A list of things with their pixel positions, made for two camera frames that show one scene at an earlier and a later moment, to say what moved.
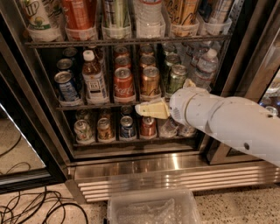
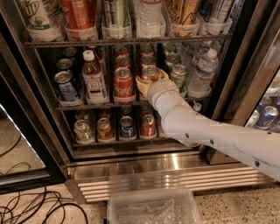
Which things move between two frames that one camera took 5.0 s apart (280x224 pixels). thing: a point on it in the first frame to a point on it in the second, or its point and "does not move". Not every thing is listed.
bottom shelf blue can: (127, 129) does not move
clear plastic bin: (152, 206) does not move
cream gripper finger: (154, 109) to (143, 85)
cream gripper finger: (188, 83) to (164, 76)
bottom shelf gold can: (103, 129) does not move
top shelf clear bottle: (149, 13) does not move
